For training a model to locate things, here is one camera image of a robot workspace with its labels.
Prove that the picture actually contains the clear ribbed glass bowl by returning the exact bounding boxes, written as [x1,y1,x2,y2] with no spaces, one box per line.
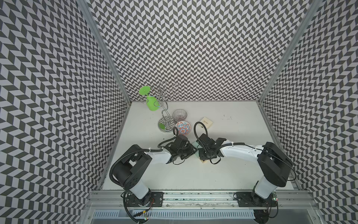
[172,109,187,122]

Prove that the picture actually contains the green leaf lower ornament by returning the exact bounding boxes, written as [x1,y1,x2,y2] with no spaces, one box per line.
[146,96,161,111]

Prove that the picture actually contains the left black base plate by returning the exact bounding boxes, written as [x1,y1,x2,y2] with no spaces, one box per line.
[125,191,164,207]

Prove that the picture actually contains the aluminium front rail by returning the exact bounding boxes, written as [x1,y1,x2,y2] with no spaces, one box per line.
[84,190,318,210]

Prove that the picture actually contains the floral patterned ceramic bowl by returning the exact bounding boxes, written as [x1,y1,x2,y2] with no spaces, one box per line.
[175,121,192,135]

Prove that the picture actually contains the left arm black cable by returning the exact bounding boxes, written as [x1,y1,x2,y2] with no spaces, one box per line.
[157,126,180,149]

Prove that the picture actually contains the green leaf ornament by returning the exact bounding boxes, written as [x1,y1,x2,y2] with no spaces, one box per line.
[139,86,151,96]
[146,96,161,111]

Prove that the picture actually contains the aluminium corner post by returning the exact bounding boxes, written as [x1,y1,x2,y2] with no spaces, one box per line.
[77,0,131,104]
[258,0,323,105]

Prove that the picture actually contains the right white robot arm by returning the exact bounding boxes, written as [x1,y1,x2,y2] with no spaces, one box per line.
[196,133,293,199]

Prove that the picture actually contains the cream jewelry box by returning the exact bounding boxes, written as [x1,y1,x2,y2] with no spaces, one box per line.
[200,117,213,129]

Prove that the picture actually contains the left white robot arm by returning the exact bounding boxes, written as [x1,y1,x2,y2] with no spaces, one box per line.
[109,134,197,204]

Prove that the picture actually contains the aluminium corner post right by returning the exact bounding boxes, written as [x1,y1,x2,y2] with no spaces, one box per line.
[258,0,323,105]

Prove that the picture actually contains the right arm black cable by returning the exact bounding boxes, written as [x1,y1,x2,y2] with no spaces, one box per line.
[193,121,209,146]

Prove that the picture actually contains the green leaf upper ornament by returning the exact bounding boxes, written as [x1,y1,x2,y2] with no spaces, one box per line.
[139,86,151,96]

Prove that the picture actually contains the silver wire jewelry stand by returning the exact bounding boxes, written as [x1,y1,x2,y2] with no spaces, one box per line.
[153,81,175,133]

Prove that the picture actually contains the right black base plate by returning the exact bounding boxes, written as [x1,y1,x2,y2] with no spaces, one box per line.
[234,191,277,209]

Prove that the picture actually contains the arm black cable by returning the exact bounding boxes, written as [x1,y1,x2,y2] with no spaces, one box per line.
[193,121,209,146]
[157,126,180,149]

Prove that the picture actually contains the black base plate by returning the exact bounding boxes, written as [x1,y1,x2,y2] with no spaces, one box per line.
[125,191,164,207]
[234,191,277,209]

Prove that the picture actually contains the aluminium corner post left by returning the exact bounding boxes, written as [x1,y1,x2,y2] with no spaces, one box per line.
[77,0,131,104]

